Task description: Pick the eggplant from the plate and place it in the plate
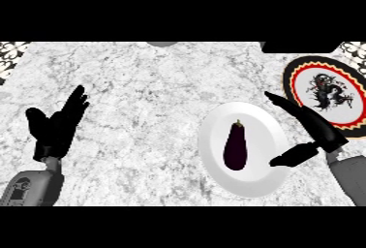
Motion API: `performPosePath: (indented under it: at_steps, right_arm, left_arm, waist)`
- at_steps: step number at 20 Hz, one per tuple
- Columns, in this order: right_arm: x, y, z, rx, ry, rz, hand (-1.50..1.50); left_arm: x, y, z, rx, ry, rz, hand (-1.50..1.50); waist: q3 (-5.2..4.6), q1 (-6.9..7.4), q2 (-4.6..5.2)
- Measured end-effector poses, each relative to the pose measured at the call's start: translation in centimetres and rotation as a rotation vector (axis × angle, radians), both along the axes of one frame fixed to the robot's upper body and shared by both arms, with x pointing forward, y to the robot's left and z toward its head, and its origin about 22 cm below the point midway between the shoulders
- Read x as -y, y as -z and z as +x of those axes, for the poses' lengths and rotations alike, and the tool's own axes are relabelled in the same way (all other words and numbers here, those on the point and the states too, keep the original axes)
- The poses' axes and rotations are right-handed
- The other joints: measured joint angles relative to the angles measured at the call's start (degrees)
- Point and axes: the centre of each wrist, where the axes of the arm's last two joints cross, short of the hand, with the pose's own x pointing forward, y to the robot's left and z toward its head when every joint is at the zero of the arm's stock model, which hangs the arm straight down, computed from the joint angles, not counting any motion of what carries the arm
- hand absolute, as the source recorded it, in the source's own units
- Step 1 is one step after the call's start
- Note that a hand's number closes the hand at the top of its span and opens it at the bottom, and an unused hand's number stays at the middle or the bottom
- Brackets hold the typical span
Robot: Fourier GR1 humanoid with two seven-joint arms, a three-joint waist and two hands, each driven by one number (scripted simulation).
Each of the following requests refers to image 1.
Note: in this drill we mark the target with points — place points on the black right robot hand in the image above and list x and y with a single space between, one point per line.
315 127

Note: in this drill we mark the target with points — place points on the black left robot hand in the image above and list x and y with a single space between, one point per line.
57 129

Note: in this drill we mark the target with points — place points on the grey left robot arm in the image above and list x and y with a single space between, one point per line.
36 184

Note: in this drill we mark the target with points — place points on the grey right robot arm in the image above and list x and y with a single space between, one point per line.
348 176

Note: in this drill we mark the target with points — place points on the dragon print plate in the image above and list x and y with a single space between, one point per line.
330 80

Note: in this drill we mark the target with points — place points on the dark purple eggplant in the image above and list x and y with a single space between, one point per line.
235 148

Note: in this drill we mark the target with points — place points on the plain white plate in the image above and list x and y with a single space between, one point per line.
258 180

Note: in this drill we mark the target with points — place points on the black appliance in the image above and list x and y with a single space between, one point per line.
297 47

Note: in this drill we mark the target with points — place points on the grey round object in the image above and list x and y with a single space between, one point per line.
162 44

